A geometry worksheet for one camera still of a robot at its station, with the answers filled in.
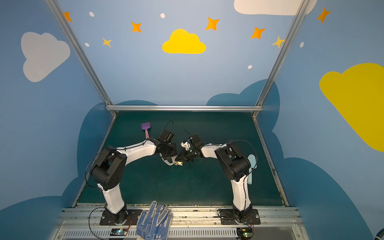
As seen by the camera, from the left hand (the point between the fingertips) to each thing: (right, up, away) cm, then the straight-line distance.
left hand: (181, 153), depth 93 cm
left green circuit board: (-28, -34, -22) cm, 50 cm away
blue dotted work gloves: (-10, -30, -23) cm, 40 cm away
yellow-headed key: (-1, -6, -1) cm, 7 cm away
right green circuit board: (+33, -35, -22) cm, 53 cm away
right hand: (-3, -3, -2) cm, 5 cm away
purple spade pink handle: (-28, +18, +18) cm, 38 cm away
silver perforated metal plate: (-5, -4, 0) cm, 7 cm away
